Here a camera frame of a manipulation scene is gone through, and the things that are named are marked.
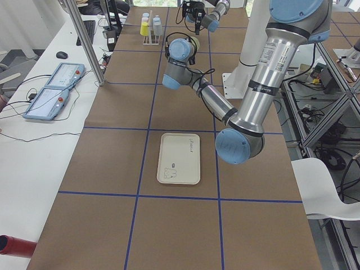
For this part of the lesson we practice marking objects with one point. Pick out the white plastic chair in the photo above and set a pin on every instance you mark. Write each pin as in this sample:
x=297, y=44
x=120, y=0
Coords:
x=318, y=192

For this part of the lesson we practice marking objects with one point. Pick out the red cylinder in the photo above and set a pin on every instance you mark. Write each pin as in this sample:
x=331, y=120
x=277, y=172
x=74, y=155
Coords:
x=17, y=247

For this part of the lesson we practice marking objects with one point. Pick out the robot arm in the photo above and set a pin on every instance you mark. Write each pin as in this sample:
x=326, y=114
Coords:
x=287, y=25
x=211, y=20

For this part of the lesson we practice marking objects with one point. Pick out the grey plastic cup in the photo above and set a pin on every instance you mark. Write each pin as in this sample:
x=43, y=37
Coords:
x=157, y=29

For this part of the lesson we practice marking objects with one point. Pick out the cream plastic cup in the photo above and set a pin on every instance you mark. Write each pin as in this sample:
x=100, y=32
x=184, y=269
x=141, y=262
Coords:
x=197, y=43

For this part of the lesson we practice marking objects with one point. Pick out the aluminium frame shelf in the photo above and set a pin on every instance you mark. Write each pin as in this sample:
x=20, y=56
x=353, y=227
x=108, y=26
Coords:
x=318, y=107

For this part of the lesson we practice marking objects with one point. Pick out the teach pendant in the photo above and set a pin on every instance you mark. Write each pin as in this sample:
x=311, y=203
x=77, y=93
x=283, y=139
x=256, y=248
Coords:
x=66, y=74
x=47, y=104

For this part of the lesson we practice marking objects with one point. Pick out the aluminium frame post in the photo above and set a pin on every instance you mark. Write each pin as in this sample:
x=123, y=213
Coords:
x=85, y=40

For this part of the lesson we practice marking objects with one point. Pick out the black computer mouse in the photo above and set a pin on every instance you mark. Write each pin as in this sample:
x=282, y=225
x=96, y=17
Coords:
x=61, y=55

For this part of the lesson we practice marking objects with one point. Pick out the yellow plastic cup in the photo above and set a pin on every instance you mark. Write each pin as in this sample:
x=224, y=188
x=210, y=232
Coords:
x=144, y=30

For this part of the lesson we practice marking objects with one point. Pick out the white wire cup rack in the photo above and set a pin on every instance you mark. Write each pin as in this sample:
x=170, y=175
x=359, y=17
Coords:
x=151, y=39

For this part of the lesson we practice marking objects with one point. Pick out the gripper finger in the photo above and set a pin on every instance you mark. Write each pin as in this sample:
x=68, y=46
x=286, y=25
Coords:
x=198, y=25

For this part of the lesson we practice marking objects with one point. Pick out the black keyboard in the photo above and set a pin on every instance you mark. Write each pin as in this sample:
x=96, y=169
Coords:
x=90, y=26

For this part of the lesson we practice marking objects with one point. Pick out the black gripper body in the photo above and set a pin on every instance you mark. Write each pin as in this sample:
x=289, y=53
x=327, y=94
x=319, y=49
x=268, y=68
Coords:
x=197, y=18
x=192, y=57

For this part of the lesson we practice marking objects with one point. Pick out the upper teach pendant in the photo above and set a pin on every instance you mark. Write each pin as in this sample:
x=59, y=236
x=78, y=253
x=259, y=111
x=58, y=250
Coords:
x=66, y=74

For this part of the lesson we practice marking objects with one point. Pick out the cream plastic tray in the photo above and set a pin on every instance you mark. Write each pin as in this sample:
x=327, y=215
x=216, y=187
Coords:
x=179, y=159

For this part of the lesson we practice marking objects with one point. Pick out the blue cup back row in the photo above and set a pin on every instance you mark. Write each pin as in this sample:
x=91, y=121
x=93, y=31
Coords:
x=156, y=21

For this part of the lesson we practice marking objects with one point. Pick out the lower teach pendant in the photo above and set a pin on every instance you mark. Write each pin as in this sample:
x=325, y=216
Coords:
x=47, y=104

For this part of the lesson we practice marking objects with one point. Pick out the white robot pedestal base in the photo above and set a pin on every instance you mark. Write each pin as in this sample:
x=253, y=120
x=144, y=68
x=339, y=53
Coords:
x=232, y=86

